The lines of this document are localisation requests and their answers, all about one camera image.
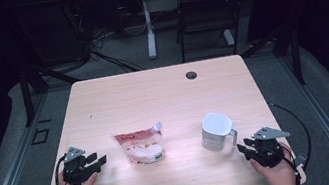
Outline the bundle of black floor cables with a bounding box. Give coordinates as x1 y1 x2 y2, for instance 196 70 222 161
63 0 144 82

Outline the white desk leg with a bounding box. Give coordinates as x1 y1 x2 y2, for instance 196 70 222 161
139 0 160 61

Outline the person's right hand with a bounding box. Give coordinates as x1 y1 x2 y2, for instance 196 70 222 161
247 140 299 185

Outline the white desk foot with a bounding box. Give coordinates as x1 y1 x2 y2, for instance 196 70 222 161
222 28 236 47

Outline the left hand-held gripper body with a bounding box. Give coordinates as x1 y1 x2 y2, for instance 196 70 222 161
57 143 100 185

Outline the black round table grommet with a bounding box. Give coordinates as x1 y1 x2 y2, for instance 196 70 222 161
184 70 199 82

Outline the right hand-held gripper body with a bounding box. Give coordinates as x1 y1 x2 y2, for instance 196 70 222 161
242 122 296 172

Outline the black metal frame stand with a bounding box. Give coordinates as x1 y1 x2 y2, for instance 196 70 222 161
14 58 86 128
236 21 307 95

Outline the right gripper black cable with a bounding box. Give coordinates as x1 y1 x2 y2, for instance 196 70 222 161
268 97 316 176

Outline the white lidded container with handle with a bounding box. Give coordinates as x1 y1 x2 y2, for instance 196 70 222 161
197 108 241 155

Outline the pink and white spout pouch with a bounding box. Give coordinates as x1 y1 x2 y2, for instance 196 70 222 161
110 120 170 171

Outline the black folding chair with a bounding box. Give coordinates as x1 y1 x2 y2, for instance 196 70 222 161
170 0 260 64

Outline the dark equipment cabinet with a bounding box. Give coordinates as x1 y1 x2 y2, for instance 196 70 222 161
16 2 87 70

